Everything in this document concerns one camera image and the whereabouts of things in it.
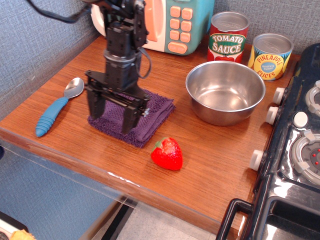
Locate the pineapple slices can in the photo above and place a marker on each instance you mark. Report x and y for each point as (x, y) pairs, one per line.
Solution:
(270, 54)

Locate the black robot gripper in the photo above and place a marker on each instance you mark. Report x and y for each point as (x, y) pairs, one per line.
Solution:
(119, 85)

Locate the red toy strawberry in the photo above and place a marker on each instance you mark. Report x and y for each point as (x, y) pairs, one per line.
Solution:
(167, 154)

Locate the tomato sauce can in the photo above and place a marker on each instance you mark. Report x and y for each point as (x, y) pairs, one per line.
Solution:
(227, 36)

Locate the blue handled metal spoon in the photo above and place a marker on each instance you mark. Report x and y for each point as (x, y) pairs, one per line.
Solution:
(73, 89)

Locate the teal toy microwave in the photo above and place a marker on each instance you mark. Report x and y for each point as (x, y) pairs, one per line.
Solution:
(174, 26)

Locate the steel bowl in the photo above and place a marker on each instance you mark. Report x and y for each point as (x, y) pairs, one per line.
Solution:
(224, 93)

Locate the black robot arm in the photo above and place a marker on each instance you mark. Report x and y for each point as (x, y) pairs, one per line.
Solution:
(126, 33)

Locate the purple cloth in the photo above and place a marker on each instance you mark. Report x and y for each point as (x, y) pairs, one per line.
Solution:
(111, 121)

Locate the black toy stove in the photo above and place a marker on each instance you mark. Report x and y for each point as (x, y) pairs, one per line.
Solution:
(286, 202)

